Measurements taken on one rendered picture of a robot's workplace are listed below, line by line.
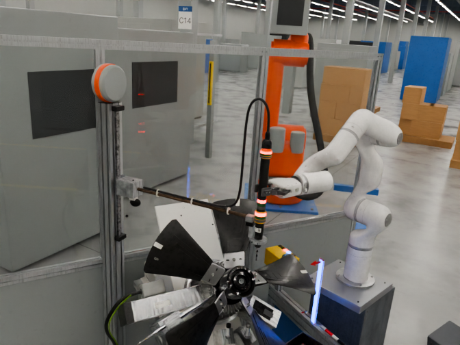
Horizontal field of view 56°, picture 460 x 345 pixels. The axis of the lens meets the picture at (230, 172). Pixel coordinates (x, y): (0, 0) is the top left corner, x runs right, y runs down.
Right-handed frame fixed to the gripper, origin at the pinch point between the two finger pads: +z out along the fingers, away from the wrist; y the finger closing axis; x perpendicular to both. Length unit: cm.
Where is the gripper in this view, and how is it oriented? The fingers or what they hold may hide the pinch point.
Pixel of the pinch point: (262, 189)
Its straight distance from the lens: 160.9
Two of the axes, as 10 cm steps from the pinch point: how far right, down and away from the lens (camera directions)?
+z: -8.7, 1.0, -4.8
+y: -4.9, -2.9, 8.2
